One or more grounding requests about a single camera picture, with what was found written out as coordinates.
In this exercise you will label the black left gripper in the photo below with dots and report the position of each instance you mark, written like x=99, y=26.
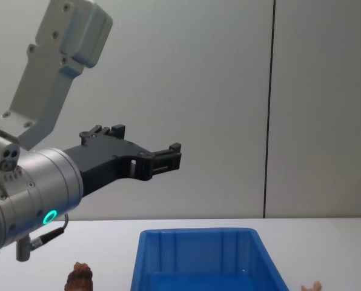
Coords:
x=107, y=157

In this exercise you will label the blue plastic bin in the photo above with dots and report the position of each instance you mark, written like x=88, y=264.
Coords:
x=198, y=279

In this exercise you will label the brown toy animal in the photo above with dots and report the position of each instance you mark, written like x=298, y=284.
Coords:
x=79, y=279

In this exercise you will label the pink toy pig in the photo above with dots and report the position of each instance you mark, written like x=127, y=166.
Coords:
x=315, y=286

